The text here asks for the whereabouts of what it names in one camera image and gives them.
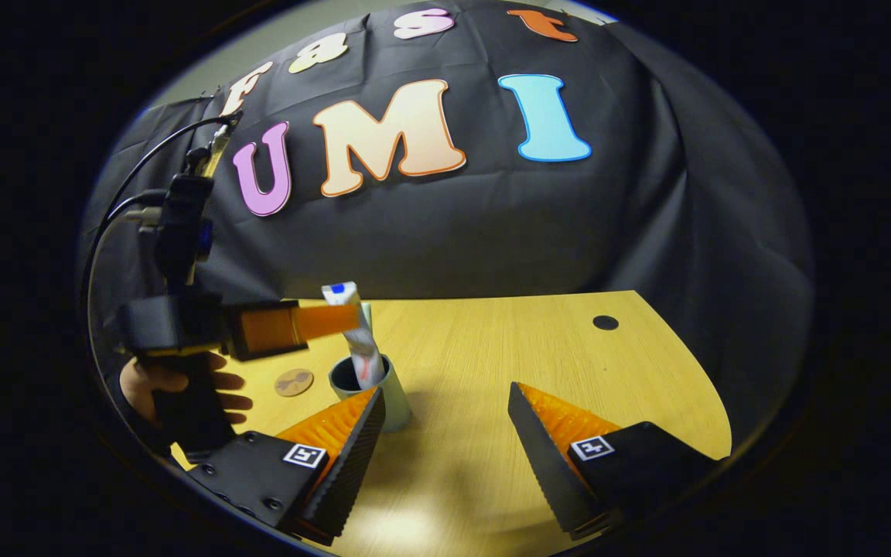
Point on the round cork coaster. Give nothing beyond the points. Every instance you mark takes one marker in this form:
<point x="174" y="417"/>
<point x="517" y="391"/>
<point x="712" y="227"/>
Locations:
<point x="294" y="382"/>

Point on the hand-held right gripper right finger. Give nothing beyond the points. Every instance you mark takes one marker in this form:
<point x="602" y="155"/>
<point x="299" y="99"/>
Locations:
<point x="546" y="464"/>

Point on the white toothpaste tube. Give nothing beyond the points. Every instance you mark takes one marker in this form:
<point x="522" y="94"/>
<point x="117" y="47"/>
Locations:
<point x="360" y="340"/>

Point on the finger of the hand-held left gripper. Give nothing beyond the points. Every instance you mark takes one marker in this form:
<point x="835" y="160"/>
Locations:
<point x="275" y="329"/>

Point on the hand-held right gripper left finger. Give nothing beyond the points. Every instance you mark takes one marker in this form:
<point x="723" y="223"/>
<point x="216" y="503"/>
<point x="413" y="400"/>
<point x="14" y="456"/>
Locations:
<point x="345" y="480"/>

